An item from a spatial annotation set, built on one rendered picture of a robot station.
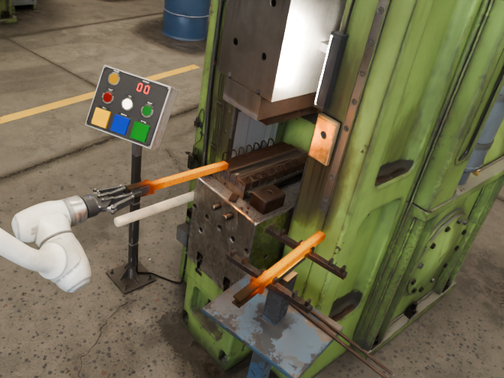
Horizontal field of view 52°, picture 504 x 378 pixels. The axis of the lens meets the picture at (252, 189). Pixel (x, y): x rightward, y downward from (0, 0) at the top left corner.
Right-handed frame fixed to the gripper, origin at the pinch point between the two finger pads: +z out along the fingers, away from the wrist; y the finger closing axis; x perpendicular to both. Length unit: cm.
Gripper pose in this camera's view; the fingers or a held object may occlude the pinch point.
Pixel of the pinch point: (138, 190)
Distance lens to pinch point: 178.8
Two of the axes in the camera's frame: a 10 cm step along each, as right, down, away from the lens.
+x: 1.5, -8.2, -5.5
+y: 6.6, 5.0, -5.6
